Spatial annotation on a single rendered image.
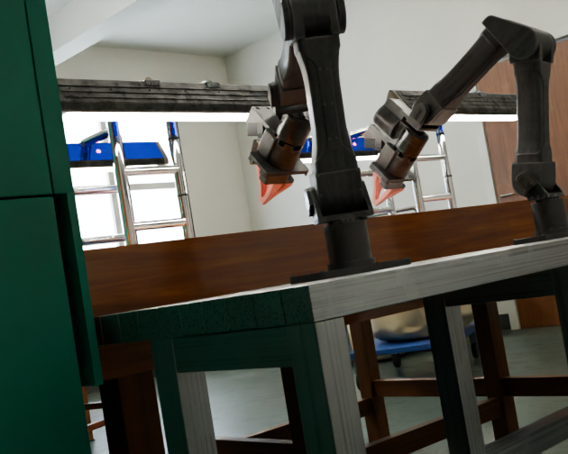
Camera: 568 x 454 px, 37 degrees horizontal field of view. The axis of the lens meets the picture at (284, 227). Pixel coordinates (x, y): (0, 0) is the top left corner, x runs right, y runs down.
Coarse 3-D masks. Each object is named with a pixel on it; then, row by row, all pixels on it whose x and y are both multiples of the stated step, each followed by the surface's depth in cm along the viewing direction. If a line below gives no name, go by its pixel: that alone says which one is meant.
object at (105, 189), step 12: (96, 132) 216; (84, 144) 221; (84, 192) 202; (96, 192) 204; (108, 192) 206; (132, 204) 210; (84, 240) 200; (96, 240) 202; (108, 240) 204; (120, 240) 206
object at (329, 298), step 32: (448, 256) 165; (480, 256) 111; (512, 256) 116; (544, 256) 122; (288, 288) 90; (320, 288) 89; (352, 288) 93; (384, 288) 96; (416, 288) 100; (448, 288) 105; (96, 320) 117; (128, 320) 112; (160, 320) 107; (192, 320) 102; (224, 320) 98; (256, 320) 94; (288, 320) 91; (320, 320) 88
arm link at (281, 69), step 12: (276, 0) 125; (336, 0) 122; (276, 12) 127; (288, 12) 121; (288, 24) 121; (288, 36) 122; (288, 48) 136; (288, 60) 138; (276, 72) 146; (288, 72) 140; (300, 72) 140; (288, 84) 143; (300, 84) 143; (288, 96) 145; (300, 96) 146
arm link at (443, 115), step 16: (496, 16) 166; (496, 32) 166; (512, 32) 164; (528, 32) 161; (480, 48) 170; (496, 48) 168; (512, 48) 164; (528, 48) 162; (464, 64) 173; (480, 64) 171; (448, 80) 176; (464, 80) 173; (432, 96) 177; (448, 96) 175; (464, 96) 178; (432, 112) 177; (448, 112) 179
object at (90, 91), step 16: (64, 80) 157; (80, 80) 160; (96, 80) 162; (112, 80) 165; (64, 96) 154; (80, 96) 156; (96, 96) 159; (112, 96) 161; (128, 96) 164; (144, 96) 166; (160, 96) 169; (176, 96) 171; (192, 96) 174; (208, 96) 177; (224, 96) 180; (240, 96) 182; (256, 96) 186; (64, 112) 154; (80, 112) 156; (96, 112) 158; (112, 112) 160; (128, 112) 163; (144, 112) 165; (160, 112) 167; (176, 112) 170; (192, 112) 172; (208, 112) 175; (224, 112) 178; (240, 112) 181
